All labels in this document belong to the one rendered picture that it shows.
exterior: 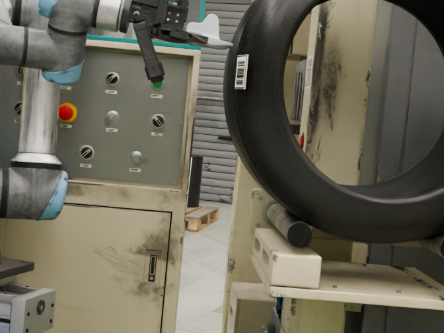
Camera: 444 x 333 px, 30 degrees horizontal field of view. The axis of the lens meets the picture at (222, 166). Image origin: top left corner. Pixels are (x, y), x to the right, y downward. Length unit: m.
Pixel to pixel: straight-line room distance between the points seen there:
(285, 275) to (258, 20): 0.45
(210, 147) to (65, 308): 9.26
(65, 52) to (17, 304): 0.57
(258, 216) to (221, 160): 9.53
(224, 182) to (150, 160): 9.14
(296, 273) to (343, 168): 0.44
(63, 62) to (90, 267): 0.76
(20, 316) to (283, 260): 0.63
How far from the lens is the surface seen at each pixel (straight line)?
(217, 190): 11.37
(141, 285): 2.20
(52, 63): 1.60
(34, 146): 1.93
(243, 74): 1.45
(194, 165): 8.93
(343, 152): 1.87
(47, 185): 1.92
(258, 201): 1.82
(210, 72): 11.43
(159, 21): 1.54
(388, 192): 1.78
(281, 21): 1.46
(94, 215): 2.18
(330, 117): 1.86
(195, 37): 1.54
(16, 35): 1.59
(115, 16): 1.55
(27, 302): 1.84
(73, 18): 1.57
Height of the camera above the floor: 1.09
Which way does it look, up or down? 3 degrees down
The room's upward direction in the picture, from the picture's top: 5 degrees clockwise
